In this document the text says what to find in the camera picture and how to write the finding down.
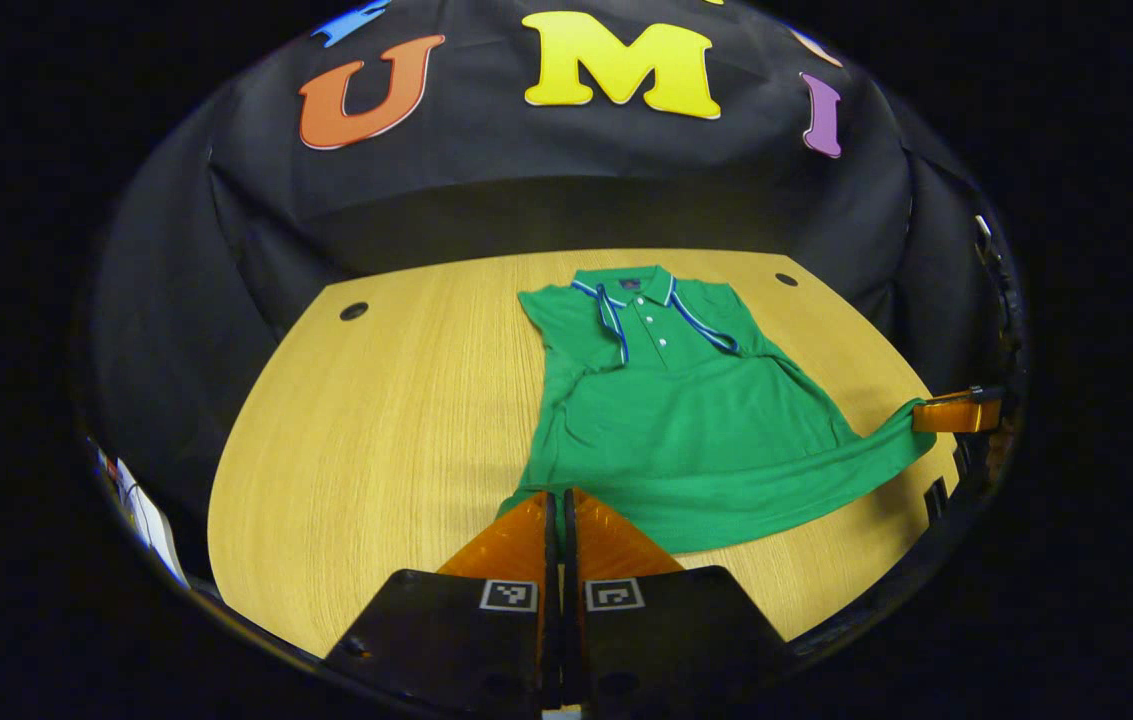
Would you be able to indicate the green T-shirt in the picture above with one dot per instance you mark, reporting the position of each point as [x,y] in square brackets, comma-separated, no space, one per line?
[696,430]

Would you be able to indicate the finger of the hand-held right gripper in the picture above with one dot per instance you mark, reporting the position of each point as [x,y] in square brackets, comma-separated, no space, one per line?
[956,412]

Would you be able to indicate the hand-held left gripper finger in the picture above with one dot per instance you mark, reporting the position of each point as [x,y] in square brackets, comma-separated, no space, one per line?
[572,640]
[552,640]

